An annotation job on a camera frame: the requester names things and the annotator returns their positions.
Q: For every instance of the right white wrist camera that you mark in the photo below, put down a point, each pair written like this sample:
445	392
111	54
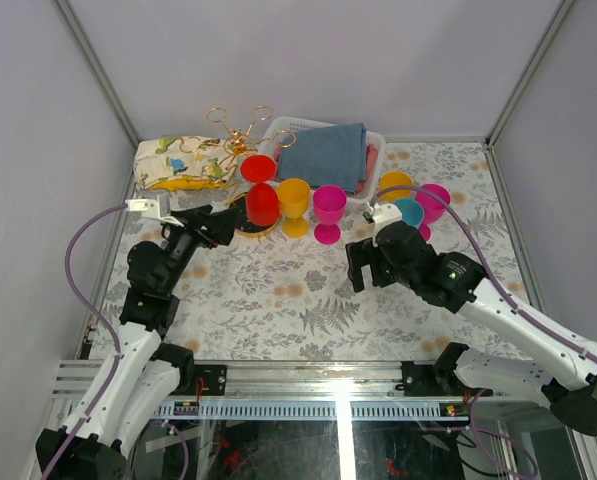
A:
381	215

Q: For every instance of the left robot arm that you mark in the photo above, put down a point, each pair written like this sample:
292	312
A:
97	438

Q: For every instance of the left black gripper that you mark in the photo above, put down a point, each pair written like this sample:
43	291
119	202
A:
220	225

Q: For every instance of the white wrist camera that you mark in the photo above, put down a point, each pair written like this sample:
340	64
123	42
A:
156	208
381	215

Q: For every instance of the magenta plastic goblet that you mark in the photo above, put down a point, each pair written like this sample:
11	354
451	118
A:
329	204
432	208

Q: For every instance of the red plastic wine glass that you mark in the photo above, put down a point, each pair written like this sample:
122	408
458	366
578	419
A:
262	205

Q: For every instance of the yellow plastic goblet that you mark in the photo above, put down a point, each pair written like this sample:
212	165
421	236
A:
294	195
392	179

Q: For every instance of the gold wine glass rack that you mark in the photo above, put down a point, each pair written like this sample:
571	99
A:
239	144

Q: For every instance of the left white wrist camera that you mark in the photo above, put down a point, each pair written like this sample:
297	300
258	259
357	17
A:
156	208

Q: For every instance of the dinosaur print cloth bag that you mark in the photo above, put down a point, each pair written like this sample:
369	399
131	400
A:
183	163

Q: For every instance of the right yellow plastic goblet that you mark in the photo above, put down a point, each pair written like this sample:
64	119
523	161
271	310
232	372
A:
392	179

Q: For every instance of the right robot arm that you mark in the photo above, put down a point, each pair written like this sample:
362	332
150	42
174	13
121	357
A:
561	371

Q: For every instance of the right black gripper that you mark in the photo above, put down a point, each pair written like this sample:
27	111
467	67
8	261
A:
361	253

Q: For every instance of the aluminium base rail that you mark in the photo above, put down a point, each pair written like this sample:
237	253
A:
259	390

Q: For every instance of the blue folded cloth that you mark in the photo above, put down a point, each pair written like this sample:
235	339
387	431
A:
335	155

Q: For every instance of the left yellow plastic goblet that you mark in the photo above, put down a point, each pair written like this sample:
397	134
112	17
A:
294	195

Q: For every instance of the blue plastic goblet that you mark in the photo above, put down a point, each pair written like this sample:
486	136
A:
411	210

